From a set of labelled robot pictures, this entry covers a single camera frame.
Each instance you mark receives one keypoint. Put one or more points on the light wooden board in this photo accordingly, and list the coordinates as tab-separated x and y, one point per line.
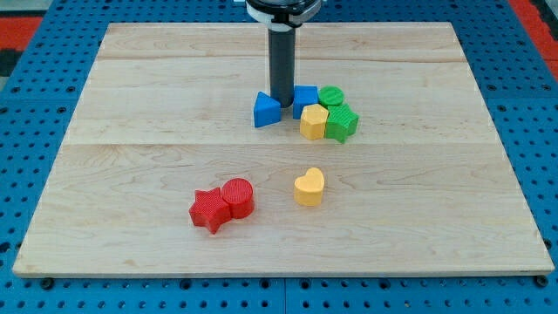
423	188

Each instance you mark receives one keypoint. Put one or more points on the blue cube block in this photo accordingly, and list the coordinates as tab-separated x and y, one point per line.
304	95

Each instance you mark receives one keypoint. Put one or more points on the red cylinder block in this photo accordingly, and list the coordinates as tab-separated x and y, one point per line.
238	193

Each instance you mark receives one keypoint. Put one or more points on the yellow hexagon block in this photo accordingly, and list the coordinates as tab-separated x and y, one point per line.
313	122

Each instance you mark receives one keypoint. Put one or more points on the black white robot arm flange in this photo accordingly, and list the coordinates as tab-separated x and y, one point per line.
283	15

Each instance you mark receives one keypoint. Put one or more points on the yellow heart block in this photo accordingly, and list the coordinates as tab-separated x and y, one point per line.
308	188

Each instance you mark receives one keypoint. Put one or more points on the green star block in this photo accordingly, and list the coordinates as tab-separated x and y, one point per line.
341	123

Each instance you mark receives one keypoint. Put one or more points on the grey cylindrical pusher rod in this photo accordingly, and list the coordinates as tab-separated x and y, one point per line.
282	46

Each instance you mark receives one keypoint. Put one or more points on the green cylinder block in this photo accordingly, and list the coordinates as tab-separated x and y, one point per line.
330	95

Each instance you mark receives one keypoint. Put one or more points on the blue triangle block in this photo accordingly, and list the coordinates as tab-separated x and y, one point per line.
266	110

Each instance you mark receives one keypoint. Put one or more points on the red star block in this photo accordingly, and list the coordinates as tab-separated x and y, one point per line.
209	210

